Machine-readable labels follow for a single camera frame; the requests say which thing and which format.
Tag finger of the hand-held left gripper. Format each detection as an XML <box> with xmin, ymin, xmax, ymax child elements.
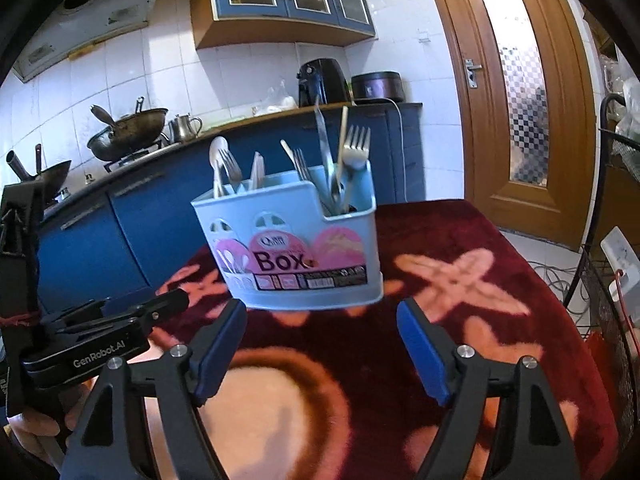
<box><xmin>106</xmin><ymin>287</ymin><xmax>192</xmax><ymax>329</ymax></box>
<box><xmin>40</xmin><ymin>299</ymin><xmax>109</xmax><ymax>334</ymax></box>

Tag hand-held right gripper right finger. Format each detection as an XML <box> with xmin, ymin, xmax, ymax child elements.
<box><xmin>396</xmin><ymin>297</ymin><xmax>583</xmax><ymax>480</ymax></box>

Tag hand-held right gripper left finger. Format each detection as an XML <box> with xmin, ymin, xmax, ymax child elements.
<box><xmin>60</xmin><ymin>298</ymin><xmax>249</xmax><ymax>480</ymax></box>

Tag light blue utensil holder box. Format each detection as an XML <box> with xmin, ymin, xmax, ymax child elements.
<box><xmin>191</xmin><ymin>160</ymin><xmax>385</xmax><ymax>310</ymax></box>

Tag beige plastic fork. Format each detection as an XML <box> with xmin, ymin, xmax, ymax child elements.
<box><xmin>249</xmin><ymin>151</ymin><xmax>267</xmax><ymax>191</ymax></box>
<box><xmin>341</xmin><ymin>125</ymin><xmax>372</xmax><ymax>211</ymax></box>

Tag white plastic spoon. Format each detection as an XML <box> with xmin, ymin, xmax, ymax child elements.
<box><xmin>209</xmin><ymin>136</ymin><xmax>232</xmax><ymax>197</ymax></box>

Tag large steel fork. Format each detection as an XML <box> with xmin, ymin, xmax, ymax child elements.
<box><xmin>291</xmin><ymin>148</ymin><xmax>315</xmax><ymax>187</ymax></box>

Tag long wooden chopstick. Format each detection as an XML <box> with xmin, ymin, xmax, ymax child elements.
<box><xmin>336</xmin><ymin>105</ymin><xmax>350</xmax><ymax>196</ymax></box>

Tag person's left hand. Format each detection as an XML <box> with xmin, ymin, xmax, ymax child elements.
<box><xmin>6</xmin><ymin>390</ymin><xmax>91</xmax><ymax>468</ymax></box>

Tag red floral blanket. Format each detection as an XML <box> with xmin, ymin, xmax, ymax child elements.
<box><xmin>135</xmin><ymin>199</ymin><xmax>621</xmax><ymax>480</ymax></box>

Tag blue base cabinets with counter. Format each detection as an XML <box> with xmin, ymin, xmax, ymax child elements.
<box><xmin>35</xmin><ymin>102</ymin><xmax>426</xmax><ymax>311</ymax></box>

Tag small dark wok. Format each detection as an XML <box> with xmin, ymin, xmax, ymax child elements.
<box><xmin>6</xmin><ymin>144</ymin><xmax>73</xmax><ymax>196</ymax></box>

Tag gas stove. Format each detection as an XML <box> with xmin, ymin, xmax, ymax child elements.
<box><xmin>102</xmin><ymin>137</ymin><xmax>173</xmax><ymax>173</ymax></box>

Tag red plastic bag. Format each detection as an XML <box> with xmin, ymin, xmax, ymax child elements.
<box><xmin>582</xmin><ymin>330</ymin><xmax>613</xmax><ymax>376</ymax></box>

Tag large dark wok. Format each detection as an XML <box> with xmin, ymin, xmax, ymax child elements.
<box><xmin>86</xmin><ymin>96</ymin><xmax>170</xmax><ymax>162</ymax></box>

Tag steel kettle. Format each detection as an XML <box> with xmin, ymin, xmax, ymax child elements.
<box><xmin>167</xmin><ymin>113</ymin><xmax>203</xmax><ymax>142</ymax></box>

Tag wooden door with glass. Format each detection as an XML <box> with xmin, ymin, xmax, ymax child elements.
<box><xmin>419</xmin><ymin>0</ymin><xmax>601</xmax><ymax>251</ymax></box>

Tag white power strip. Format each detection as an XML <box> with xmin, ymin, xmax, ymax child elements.
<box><xmin>600</xmin><ymin>226</ymin><xmax>640</xmax><ymax>326</ymax></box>

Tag clear plastic bag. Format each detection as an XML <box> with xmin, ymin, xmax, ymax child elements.
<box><xmin>252</xmin><ymin>80</ymin><xmax>298</xmax><ymax>113</ymax></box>

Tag dark rice cooker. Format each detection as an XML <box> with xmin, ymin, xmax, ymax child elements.
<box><xmin>350</xmin><ymin>71</ymin><xmax>406</xmax><ymax>106</ymax></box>

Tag black air fryer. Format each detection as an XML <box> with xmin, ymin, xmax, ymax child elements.
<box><xmin>297</xmin><ymin>58</ymin><xmax>351</xmax><ymax>107</ymax></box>

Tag grey range hood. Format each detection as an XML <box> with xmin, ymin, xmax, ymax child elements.
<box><xmin>10</xmin><ymin>0</ymin><xmax>168</xmax><ymax>83</ymax></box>

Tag white plastic bags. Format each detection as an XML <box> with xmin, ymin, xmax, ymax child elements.
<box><xmin>602</xmin><ymin>55</ymin><xmax>640</xmax><ymax>136</ymax></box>

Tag grey floor cables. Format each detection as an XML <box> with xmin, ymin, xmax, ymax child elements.
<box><xmin>527</xmin><ymin>259</ymin><xmax>593</xmax><ymax>333</ymax></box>

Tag black wire rack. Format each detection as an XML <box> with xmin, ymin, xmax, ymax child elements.
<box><xmin>562</xmin><ymin>95</ymin><xmax>640</xmax><ymax>441</ymax></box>

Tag white power cord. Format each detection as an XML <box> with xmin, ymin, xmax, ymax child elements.
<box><xmin>385</xmin><ymin>97</ymin><xmax>407</xmax><ymax>203</ymax></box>

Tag red cable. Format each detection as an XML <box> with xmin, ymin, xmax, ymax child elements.
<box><xmin>617</xmin><ymin>269</ymin><xmax>640</xmax><ymax>331</ymax></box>

